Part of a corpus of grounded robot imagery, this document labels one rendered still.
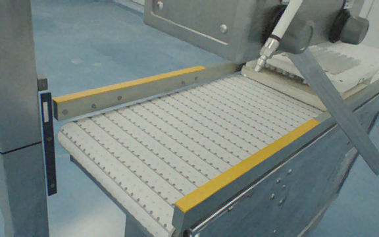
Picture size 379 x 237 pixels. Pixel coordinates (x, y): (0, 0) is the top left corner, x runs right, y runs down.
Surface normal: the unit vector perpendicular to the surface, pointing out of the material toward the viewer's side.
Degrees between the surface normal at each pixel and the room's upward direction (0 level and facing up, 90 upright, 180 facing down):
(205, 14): 90
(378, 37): 90
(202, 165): 0
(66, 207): 0
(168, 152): 0
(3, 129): 90
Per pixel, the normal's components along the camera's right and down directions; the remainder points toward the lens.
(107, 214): 0.15, -0.86
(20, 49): 0.71, 0.44
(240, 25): -0.68, 0.25
